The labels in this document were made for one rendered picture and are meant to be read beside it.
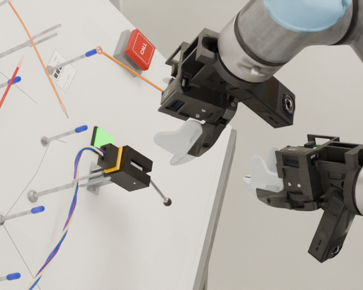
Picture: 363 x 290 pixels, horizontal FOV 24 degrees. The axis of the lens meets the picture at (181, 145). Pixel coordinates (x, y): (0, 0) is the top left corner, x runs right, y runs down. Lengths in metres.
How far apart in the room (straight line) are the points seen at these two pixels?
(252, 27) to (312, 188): 0.30
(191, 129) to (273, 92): 0.11
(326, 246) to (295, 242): 1.34
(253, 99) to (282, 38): 0.14
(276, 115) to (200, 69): 0.12
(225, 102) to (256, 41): 0.14
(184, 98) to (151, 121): 0.44
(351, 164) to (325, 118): 1.68
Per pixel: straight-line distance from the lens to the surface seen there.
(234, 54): 0.88
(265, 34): 0.84
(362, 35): 0.87
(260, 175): 1.15
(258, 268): 2.40
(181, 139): 1.02
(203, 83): 0.96
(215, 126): 0.98
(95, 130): 1.27
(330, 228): 1.10
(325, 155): 1.09
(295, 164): 1.08
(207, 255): 1.42
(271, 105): 0.98
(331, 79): 2.83
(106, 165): 1.17
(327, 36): 0.86
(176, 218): 1.38
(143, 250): 1.31
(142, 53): 1.36
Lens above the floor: 2.11
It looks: 54 degrees down
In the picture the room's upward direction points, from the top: straight up
